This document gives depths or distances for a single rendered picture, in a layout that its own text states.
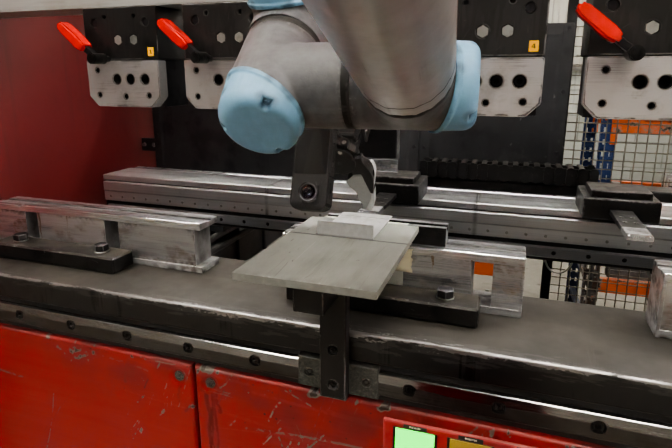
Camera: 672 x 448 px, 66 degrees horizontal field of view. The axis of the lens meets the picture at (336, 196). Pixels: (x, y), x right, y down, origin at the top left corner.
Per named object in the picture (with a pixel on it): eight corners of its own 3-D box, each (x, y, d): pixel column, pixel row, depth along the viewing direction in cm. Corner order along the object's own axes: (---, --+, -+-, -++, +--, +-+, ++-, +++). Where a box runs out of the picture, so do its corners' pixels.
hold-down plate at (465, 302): (285, 300, 84) (284, 283, 83) (298, 287, 89) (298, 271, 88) (476, 329, 74) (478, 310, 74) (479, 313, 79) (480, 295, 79)
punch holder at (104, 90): (90, 105, 93) (80, 8, 89) (124, 103, 101) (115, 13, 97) (161, 107, 88) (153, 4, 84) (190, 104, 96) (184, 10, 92)
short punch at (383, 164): (335, 169, 84) (335, 110, 82) (339, 167, 86) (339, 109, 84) (396, 173, 81) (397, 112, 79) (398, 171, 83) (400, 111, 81)
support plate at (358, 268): (231, 280, 63) (231, 272, 62) (311, 221, 87) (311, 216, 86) (376, 300, 57) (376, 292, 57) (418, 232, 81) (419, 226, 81)
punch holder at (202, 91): (186, 108, 86) (179, 3, 83) (214, 105, 94) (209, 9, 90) (268, 110, 82) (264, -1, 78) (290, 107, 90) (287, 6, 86)
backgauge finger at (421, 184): (333, 220, 90) (333, 192, 88) (372, 188, 114) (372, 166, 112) (402, 226, 86) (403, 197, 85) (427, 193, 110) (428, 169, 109)
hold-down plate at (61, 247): (-8, 256, 104) (-10, 242, 103) (16, 247, 109) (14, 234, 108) (114, 274, 94) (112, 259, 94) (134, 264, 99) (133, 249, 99)
